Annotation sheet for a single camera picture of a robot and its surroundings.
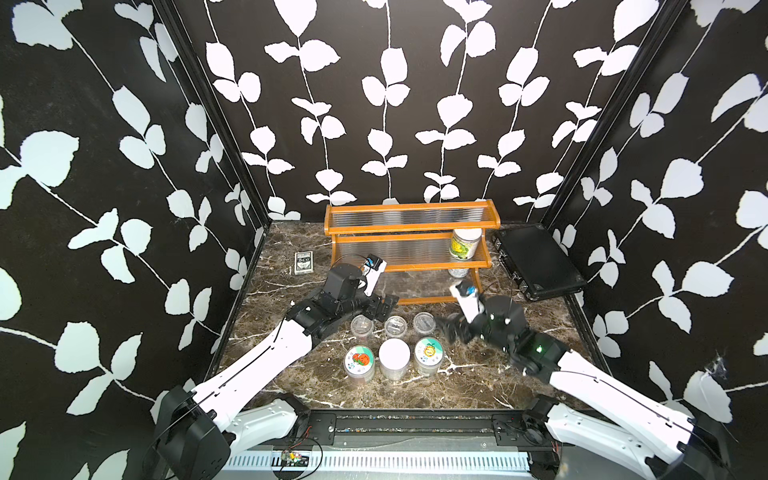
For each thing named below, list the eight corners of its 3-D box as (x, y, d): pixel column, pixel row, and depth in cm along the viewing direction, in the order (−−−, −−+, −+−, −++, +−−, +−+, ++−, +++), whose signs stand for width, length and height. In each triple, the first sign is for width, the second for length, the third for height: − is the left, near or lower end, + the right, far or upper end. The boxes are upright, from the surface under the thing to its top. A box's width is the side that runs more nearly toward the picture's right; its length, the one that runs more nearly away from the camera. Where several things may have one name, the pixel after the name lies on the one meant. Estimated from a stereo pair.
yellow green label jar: (414, 376, 85) (416, 366, 78) (413, 348, 90) (415, 336, 83) (440, 376, 85) (445, 366, 78) (437, 348, 90) (441, 336, 83)
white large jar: (379, 380, 84) (377, 369, 76) (379, 351, 89) (379, 338, 81) (409, 380, 84) (411, 369, 76) (408, 351, 89) (410, 338, 81)
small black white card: (295, 275, 107) (294, 271, 105) (296, 256, 112) (294, 252, 110) (313, 272, 108) (312, 268, 106) (313, 254, 113) (312, 250, 111)
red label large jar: (346, 384, 83) (342, 374, 76) (349, 356, 88) (345, 345, 81) (374, 384, 83) (372, 374, 76) (375, 357, 88) (374, 345, 81)
